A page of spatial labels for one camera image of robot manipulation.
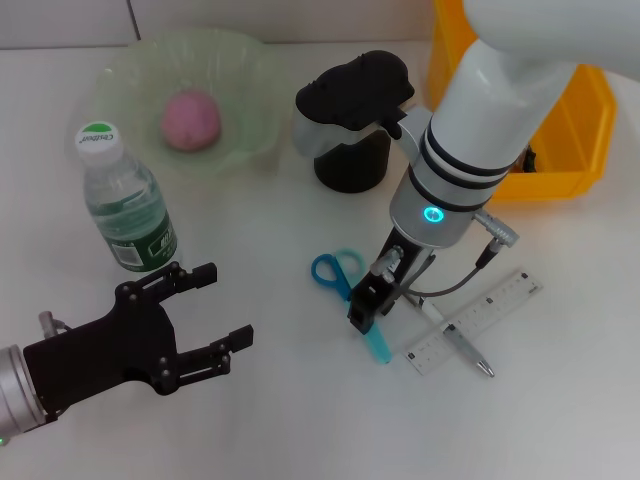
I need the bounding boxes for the clear water bottle green label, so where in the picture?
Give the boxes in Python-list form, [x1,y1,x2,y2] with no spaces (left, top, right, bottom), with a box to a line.
[74,119,180,274]

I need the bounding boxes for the transparent plastic ruler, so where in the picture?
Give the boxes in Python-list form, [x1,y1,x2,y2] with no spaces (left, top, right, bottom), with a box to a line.
[403,268,545,377]

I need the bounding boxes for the pink peach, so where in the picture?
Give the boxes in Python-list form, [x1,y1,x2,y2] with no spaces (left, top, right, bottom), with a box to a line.
[160,89,222,152]

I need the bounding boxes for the yellow plastic storage bin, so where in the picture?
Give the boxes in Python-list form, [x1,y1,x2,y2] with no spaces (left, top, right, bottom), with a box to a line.
[426,0,619,204]

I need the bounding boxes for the blue teal scissors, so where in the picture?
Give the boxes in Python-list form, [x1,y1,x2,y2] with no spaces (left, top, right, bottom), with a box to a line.
[310,247,393,365]

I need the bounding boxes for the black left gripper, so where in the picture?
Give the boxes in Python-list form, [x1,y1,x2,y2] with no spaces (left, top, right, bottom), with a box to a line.
[22,260,255,416]

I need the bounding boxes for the black grey wrist camera housing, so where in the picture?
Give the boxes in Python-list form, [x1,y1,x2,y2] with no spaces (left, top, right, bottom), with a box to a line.
[292,49,431,159]

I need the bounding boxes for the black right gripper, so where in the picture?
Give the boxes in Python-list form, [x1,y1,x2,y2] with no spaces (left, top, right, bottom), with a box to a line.
[347,227,436,335]

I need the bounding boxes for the white silver ballpoint pen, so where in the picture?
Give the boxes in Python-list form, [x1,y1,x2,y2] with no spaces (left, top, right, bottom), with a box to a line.
[407,294,496,379]

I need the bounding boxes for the grey right arm cable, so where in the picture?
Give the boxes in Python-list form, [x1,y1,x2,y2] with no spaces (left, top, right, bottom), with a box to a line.
[372,209,521,301]

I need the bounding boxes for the translucent green fruit plate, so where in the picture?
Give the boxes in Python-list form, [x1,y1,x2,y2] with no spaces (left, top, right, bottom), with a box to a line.
[67,27,296,176]

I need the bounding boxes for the black mesh pen holder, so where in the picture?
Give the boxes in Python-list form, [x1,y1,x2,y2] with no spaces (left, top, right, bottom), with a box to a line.
[313,134,391,194]

